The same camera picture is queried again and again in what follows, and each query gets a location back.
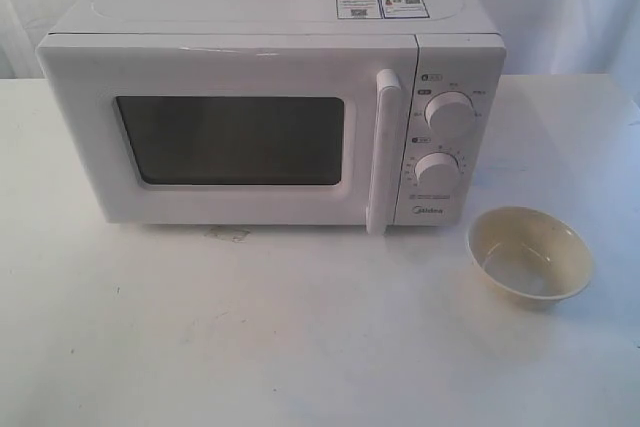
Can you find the white microwave door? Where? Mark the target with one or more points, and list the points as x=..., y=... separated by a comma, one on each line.
x=237, y=129

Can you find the cream ceramic bowl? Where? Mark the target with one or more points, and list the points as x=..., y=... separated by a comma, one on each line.
x=529, y=258

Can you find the white microwave oven body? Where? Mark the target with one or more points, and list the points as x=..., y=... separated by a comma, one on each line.
x=459, y=49

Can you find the lower white control knob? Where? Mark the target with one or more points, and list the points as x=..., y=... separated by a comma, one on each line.
x=437, y=171

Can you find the white control knob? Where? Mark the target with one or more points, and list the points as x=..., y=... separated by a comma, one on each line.
x=437, y=171
x=450, y=114

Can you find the upper white control knob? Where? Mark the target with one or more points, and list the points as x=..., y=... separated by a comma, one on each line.
x=450, y=114

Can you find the blue white warning sticker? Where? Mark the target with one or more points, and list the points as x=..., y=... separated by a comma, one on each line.
x=381, y=9

